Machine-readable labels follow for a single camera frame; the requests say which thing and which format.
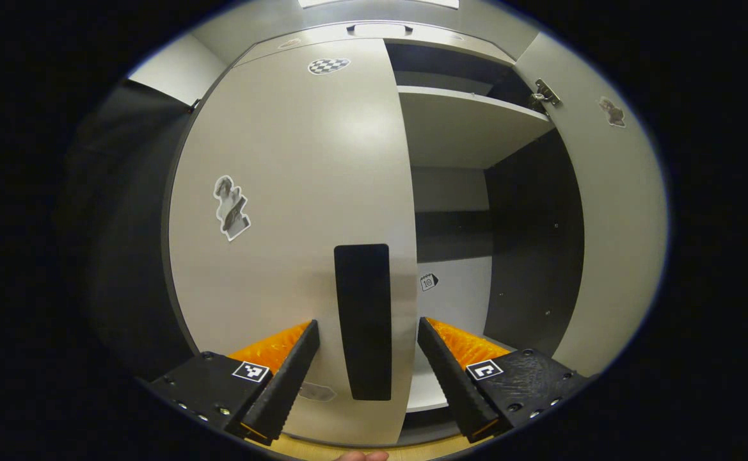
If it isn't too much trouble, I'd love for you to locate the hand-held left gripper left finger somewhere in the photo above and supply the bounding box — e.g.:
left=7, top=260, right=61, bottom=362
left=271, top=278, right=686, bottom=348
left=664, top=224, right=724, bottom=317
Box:
left=148, top=319, right=321, bottom=447

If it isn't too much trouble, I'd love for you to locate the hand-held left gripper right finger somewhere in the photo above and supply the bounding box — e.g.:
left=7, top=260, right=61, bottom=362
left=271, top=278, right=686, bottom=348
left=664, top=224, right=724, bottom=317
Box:
left=417, top=316, right=592, bottom=444

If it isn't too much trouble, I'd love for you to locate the black door handle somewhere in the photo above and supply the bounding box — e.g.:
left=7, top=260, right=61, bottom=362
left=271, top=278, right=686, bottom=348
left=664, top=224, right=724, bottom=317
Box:
left=334, top=243, right=392, bottom=401

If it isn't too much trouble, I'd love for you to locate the white double-door shoe cabinet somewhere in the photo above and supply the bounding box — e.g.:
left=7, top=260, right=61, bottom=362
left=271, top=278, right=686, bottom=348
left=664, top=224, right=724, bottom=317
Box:
left=168, top=20, right=669, bottom=449

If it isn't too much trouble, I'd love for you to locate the white shoe cabinet door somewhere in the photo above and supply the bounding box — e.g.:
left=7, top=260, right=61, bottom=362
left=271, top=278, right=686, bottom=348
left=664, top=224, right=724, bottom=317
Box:
left=168, top=38, right=419, bottom=447
left=513, top=32, right=669, bottom=378

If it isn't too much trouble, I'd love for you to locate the white cabinet shelf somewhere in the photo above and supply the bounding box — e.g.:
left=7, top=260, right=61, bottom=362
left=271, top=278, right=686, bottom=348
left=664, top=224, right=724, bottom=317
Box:
left=398, top=85, right=555, bottom=169
left=404, top=256, right=496, bottom=414

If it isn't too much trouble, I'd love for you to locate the metal door hinge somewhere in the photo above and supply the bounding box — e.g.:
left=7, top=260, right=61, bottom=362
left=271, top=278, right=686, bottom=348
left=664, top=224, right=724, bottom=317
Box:
left=530, top=78, right=561, bottom=108

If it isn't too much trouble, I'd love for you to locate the black drawer handle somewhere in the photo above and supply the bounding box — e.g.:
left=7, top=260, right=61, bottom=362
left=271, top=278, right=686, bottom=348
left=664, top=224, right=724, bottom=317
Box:
left=347, top=23, right=414, bottom=37

